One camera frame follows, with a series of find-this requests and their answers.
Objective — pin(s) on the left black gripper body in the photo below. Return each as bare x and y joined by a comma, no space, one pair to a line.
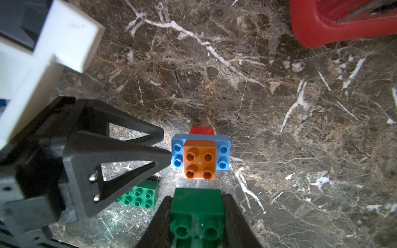
37,187

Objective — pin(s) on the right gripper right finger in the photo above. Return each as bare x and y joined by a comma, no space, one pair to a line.
238,233

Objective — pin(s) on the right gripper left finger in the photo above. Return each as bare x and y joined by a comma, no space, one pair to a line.
157,234

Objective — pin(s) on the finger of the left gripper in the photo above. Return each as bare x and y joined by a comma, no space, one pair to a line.
100,114
100,169

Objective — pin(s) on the green 2x2 lego brick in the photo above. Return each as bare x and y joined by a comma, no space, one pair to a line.
197,218

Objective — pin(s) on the green 2x4 lego brick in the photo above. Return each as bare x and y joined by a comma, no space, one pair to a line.
143,195

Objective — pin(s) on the orange 2x2 lego brick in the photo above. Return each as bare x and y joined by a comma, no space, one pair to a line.
199,159

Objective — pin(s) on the light blue 2x4 lego brick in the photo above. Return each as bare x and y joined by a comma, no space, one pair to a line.
223,146

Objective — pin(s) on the red 2x2 lego brick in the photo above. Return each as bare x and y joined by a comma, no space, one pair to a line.
202,131

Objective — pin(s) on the red polka dot toaster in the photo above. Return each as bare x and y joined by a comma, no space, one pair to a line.
316,23

